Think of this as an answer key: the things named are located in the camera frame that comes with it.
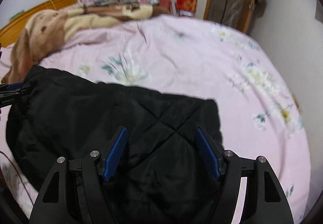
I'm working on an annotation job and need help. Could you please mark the black quilted puffer jacket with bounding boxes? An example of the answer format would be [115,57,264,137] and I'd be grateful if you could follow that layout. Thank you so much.
[6,66,222,223]

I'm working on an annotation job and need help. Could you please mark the brown dog print blanket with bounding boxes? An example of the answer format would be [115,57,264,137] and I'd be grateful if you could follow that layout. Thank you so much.
[1,4,171,84]

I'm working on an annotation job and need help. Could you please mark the red gift box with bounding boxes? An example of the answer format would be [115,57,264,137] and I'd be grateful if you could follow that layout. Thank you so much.
[176,0,198,13]

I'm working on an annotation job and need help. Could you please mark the wooden headboard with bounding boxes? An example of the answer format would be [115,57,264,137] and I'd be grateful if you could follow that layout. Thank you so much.
[0,0,77,47]

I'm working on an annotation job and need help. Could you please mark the pink floral duvet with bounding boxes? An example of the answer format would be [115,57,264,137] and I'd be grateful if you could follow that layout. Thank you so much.
[1,15,310,223]

